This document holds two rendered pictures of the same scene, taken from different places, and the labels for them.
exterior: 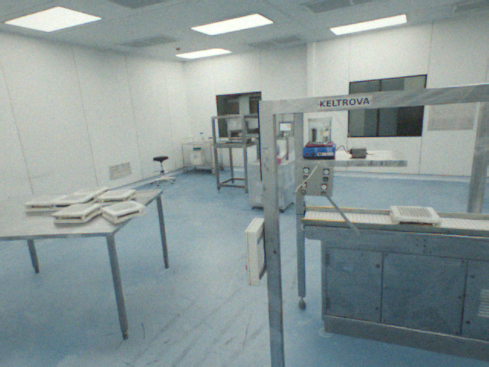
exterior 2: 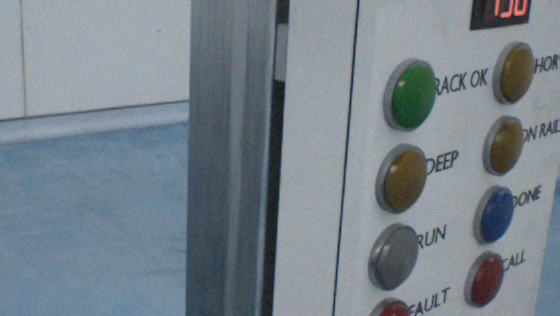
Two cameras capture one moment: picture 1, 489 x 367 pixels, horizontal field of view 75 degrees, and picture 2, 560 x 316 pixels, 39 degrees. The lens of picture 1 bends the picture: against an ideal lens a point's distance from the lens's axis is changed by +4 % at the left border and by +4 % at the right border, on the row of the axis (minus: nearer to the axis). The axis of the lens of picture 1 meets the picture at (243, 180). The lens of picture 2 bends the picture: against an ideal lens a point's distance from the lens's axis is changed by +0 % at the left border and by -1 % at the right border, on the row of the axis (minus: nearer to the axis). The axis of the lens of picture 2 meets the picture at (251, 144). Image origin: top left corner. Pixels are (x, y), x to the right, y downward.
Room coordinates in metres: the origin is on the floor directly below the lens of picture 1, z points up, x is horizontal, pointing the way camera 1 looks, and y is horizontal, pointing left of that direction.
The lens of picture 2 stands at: (1.69, 0.06, 1.14)
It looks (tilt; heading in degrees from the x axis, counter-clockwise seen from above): 17 degrees down; 209
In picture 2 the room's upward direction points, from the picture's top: 2 degrees clockwise
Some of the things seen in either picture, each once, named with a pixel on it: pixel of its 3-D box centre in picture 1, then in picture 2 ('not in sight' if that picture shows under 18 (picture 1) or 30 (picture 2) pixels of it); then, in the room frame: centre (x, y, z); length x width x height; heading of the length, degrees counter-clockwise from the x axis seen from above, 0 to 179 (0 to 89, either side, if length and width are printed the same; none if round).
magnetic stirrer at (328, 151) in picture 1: (319, 150); not in sight; (2.01, -0.51, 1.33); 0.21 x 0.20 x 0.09; 162
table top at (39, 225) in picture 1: (56, 211); not in sight; (2.58, 1.62, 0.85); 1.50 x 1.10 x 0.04; 86
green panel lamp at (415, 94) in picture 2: not in sight; (414, 96); (1.38, -0.03, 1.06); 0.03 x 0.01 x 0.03; 162
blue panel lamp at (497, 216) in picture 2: not in sight; (496, 215); (1.30, -0.01, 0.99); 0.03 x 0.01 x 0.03; 162
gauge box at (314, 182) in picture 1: (315, 179); not in sight; (1.94, -0.46, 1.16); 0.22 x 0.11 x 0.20; 72
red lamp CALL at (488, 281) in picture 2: not in sight; (487, 280); (1.30, -0.01, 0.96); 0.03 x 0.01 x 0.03; 162
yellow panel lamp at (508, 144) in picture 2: not in sight; (506, 146); (1.30, -0.01, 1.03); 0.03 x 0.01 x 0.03; 162
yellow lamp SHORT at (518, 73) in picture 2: not in sight; (517, 74); (1.30, -0.01, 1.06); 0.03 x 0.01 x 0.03; 162
